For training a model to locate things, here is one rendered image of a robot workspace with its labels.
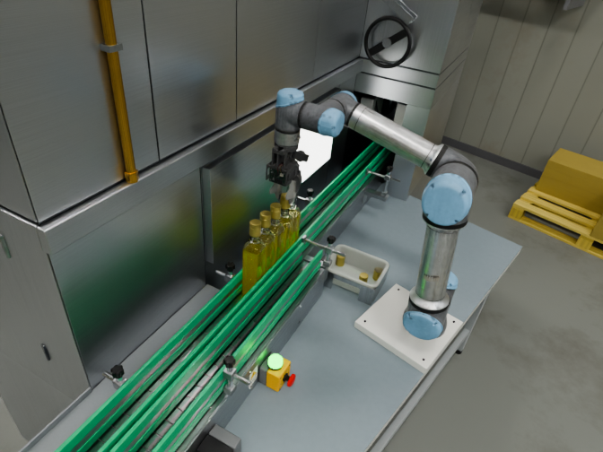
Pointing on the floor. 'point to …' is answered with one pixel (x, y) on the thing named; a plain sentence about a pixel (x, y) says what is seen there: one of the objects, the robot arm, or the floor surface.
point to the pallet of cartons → (557, 182)
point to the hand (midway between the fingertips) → (285, 197)
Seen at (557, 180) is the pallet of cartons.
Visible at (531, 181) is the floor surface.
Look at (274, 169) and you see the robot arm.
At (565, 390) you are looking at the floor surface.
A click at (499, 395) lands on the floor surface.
